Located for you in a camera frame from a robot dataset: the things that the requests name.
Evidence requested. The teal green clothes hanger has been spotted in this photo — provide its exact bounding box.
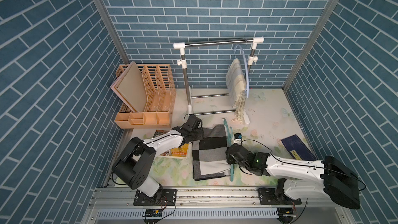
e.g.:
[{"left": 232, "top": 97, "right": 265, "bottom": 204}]
[{"left": 223, "top": 118, "right": 235, "bottom": 182}]

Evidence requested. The black grey checkered mat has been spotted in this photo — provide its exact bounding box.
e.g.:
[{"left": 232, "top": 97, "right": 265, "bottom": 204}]
[{"left": 192, "top": 124, "right": 231, "bottom": 181}]

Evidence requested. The plaid cream blue scarf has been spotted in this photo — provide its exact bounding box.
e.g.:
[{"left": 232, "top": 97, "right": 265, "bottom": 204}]
[{"left": 226, "top": 59, "right": 250, "bottom": 125}]

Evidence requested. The light blue clothes hanger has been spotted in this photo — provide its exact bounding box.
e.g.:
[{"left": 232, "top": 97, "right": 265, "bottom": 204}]
[{"left": 233, "top": 44, "right": 249, "bottom": 98}]

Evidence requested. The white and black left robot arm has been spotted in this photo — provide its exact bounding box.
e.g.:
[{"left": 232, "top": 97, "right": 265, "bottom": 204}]
[{"left": 111, "top": 114, "right": 203, "bottom": 197}]

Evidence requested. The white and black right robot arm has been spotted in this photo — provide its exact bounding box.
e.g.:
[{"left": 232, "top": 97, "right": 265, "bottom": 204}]
[{"left": 226, "top": 144, "right": 361, "bottom": 209}]

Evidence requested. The yellow illustrated book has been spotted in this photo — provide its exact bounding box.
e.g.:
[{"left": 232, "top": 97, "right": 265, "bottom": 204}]
[{"left": 157, "top": 144, "right": 191, "bottom": 159}]

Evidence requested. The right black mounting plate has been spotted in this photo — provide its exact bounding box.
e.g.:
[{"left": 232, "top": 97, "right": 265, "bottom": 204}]
[{"left": 258, "top": 187, "right": 302, "bottom": 205}]

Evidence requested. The black mounting plate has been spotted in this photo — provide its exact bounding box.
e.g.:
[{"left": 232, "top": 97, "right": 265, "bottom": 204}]
[
  {"left": 258, "top": 187, "right": 302, "bottom": 205},
  {"left": 133, "top": 187, "right": 177, "bottom": 206}
]

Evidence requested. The orange plastic file organizer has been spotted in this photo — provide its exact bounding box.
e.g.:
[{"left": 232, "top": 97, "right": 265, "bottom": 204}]
[{"left": 115, "top": 64, "right": 176, "bottom": 129}]

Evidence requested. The dark blue notebook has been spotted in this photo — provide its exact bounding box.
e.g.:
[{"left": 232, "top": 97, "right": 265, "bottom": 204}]
[{"left": 281, "top": 134, "right": 317, "bottom": 161}]

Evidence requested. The beige folder board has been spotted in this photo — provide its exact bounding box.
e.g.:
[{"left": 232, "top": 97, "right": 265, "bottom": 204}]
[{"left": 110, "top": 62, "right": 147, "bottom": 112}]

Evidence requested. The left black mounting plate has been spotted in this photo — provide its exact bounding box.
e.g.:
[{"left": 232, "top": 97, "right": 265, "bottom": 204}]
[{"left": 133, "top": 187, "right": 177, "bottom": 206}]

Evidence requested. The white and steel clothes rack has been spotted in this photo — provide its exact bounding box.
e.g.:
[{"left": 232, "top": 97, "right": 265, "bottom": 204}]
[{"left": 173, "top": 36, "right": 265, "bottom": 125}]

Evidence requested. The green circuit board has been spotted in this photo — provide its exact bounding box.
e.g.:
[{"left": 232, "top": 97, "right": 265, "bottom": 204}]
[{"left": 143, "top": 209, "right": 163, "bottom": 219}]

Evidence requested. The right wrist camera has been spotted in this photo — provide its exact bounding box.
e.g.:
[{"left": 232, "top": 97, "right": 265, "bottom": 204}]
[{"left": 233, "top": 133, "right": 243, "bottom": 145}]

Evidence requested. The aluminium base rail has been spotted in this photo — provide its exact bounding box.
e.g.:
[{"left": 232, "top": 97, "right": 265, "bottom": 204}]
[{"left": 82, "top": 186, "right": 354, "bottom": 224}]

